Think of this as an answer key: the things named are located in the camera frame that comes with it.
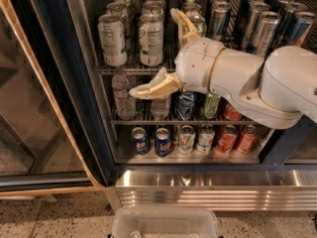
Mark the wire shelf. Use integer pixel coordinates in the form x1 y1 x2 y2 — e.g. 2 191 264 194
97 0 317 75
109 79 265 127

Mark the water bottle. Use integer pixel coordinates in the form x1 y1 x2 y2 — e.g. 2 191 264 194
151 85 171 120
112 73 137 120

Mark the coke can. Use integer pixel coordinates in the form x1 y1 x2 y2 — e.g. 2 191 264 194
215 125 238 154
235 125 259 154

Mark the glass fridge door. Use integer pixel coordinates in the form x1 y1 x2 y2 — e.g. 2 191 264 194
0 0 108 196

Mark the silver blue energy can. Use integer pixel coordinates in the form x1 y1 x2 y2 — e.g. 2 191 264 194
209 1 231 41

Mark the red coca cola can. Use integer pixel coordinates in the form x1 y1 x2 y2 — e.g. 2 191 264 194
222 102 242 121

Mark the steel fridge base grille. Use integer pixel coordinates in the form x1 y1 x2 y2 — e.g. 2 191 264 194
105 170 317 211

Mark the right water bottle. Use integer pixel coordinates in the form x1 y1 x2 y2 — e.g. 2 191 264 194
151 85 171 120

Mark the right coke can bottom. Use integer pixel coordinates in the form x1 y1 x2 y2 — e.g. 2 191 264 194
235 125 259 154

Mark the left pepsi can bottom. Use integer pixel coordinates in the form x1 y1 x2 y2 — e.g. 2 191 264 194
131 127 148 156

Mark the blue red bull can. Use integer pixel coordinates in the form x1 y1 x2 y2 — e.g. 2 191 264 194
281 11 316 47

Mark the clear plastic bin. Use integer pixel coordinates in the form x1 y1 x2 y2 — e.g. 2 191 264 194
112 206 219 238

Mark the left water bottle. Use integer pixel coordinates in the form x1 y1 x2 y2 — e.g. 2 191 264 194
112 73 137 120

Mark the blue pepsi can middle shelf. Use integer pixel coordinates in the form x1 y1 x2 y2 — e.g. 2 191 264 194
176 91 196 121

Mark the right pepsi can bottom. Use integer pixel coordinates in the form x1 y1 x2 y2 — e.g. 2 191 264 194
155 128 171 157

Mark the left 7up can bottom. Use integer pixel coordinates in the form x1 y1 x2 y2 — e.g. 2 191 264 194
177 125 195 154

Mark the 7up can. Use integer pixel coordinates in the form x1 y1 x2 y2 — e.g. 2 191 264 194
139 14 163 66
189 15 207 37
177 125 195 154
196 124 215 153
98 14 127 66

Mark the right 7up can bottom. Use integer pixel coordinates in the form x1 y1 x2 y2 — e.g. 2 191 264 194
196 124 215 153

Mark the pepsi can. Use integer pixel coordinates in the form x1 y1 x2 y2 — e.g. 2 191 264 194
131 127 148 156
155 128 171 157

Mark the green soda can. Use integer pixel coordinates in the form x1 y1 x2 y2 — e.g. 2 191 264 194
203 93 221 119

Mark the left coke can bottom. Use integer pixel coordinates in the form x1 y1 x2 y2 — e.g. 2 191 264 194
215 125 238 154

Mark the lower wire shelf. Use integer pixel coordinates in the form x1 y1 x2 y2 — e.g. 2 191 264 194
109 79 265 127

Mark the front silver energy can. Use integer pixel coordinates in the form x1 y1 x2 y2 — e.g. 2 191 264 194
247 11 281 57

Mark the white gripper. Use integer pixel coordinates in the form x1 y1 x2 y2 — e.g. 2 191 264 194
129 8 225 100

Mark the upper wire shelf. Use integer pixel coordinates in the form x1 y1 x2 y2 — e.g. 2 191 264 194
97 0 317 75

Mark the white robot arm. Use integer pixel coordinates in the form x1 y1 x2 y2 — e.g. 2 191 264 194
130 8 317 129

